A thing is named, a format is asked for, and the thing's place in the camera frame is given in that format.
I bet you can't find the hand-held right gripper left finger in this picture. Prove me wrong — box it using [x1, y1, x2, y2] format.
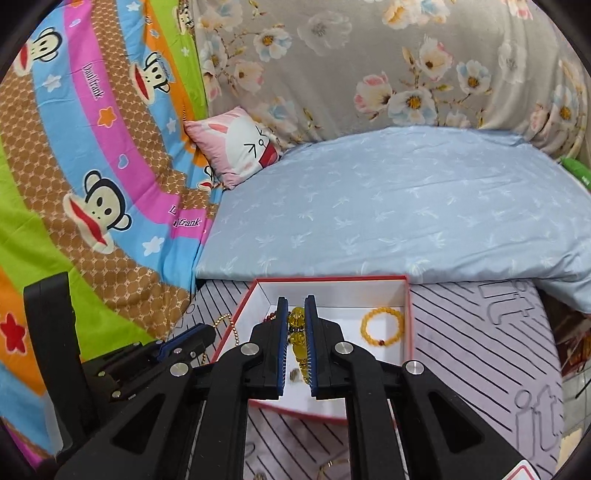
[55, 296, 289, 480]

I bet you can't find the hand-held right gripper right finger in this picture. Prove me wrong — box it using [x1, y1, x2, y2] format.
[305, 294, 529, 480]

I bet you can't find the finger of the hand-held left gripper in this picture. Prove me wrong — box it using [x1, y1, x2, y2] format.
[157, 323, 218, 368]

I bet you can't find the yellow crystal bead bracelet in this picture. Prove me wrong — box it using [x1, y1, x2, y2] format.
[287, 306, 311, 386]

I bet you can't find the gold bead bracelet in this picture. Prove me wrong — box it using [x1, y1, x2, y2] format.
[213, 314, 242, 370]

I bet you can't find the orange bead bracelet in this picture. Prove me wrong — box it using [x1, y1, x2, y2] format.
[360, 307, 406, 348]

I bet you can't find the red cardboard box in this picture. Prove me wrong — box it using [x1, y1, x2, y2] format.
[210, 275, 419, 423]

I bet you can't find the rose gold bangle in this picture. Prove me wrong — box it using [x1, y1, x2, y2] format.
[318, 460, 352, 479]

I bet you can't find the light blue quilt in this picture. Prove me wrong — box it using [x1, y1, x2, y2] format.
[196, 126, 591, 315]

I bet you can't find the colourful cartoon monkey blanket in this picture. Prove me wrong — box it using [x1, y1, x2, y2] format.
[0, 0, 223, 462]

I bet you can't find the pink cartoon rabbit pillow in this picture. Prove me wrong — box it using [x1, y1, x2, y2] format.
[184, 107, 282, 190]

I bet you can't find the grey floral quilt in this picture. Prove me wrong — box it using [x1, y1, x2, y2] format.
[191, 0, 591, 160]

